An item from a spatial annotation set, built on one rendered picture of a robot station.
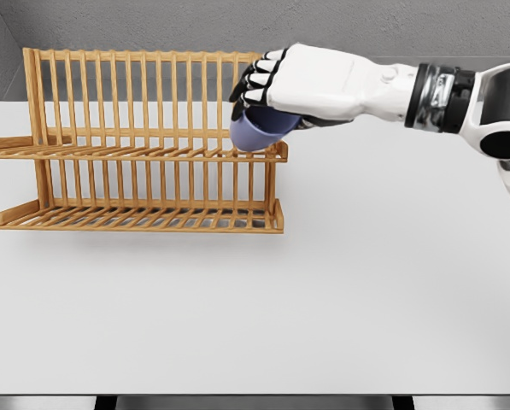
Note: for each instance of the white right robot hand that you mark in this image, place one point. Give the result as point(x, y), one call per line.
point(312, 81)

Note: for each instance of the blue cup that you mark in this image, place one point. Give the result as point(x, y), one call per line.
point(254, 130)

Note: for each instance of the wooden two-tier dish rack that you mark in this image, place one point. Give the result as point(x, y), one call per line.
point(152, 145)

